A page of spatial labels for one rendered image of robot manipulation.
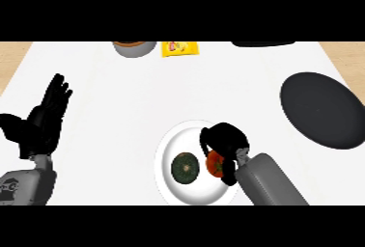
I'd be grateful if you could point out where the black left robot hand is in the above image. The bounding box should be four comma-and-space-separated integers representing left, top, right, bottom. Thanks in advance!
0, 72, 74, 160

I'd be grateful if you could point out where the yellow snack packet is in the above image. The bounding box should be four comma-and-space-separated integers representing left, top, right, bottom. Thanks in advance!
161, 41, 201, 58

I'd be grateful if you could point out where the white round plate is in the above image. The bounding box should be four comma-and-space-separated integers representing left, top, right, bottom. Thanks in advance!
154, 120, 241, 206

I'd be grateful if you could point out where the black flat object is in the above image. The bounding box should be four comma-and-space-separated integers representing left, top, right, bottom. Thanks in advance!
231, 41, 297, 48

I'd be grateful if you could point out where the black round pan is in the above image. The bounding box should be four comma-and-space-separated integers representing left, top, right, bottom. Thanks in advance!
279, 71, 365, 151

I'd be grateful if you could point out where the dark green round squash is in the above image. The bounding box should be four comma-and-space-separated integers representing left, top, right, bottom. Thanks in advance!
170, 151, 200, 185

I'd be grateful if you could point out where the red tomato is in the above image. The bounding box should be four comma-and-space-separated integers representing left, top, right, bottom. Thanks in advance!
206, 150, 225, 178

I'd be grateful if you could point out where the grey bowl with brown filling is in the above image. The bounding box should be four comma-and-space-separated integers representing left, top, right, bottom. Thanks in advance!
111, 41, 158, 59

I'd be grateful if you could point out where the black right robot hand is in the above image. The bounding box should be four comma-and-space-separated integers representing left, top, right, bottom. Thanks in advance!
198, 122, 251, 187

